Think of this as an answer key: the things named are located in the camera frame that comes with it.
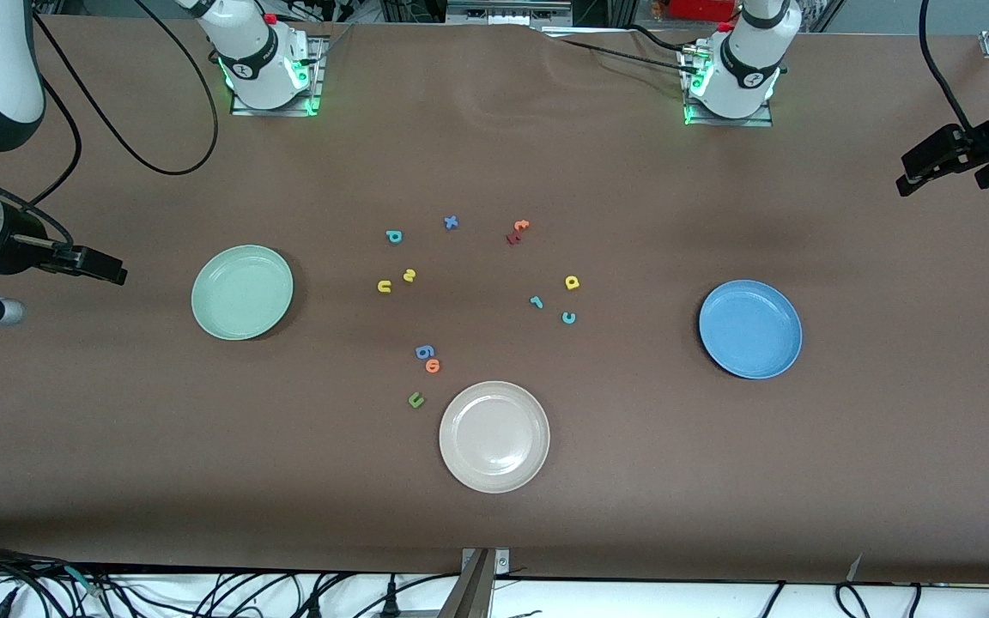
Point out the brown table cover sheet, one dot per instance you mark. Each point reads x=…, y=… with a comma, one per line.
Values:
x=494, y=524

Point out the black power plug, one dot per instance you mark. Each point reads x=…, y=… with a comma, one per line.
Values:
x=390, y=601
x=314, y=605

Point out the beige plate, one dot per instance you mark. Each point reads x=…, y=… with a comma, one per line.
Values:
x=494, y=438

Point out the blue number six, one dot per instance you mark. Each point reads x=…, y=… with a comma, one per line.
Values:
x=422, y=349

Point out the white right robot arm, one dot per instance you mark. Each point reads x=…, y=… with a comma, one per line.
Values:
x=254, y=51

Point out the blue plate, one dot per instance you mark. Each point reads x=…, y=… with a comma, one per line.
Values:
x=752, y=343

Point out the white tape tag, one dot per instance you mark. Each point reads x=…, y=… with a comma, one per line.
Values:
x=856, y=568

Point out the grey device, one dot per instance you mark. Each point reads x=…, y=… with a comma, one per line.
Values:
x=507, y=13

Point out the red box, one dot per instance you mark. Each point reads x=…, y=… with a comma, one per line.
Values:
x=700, y=9

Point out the green plate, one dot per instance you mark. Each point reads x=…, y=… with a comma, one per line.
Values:
x=241, y=300

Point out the metal table bracket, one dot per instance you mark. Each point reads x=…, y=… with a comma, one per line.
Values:
x=477, y=592

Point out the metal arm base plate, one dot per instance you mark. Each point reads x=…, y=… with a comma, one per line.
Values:
x=319, y=77
x=726, y=124

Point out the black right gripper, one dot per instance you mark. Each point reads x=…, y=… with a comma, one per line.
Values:
x=15, y=254

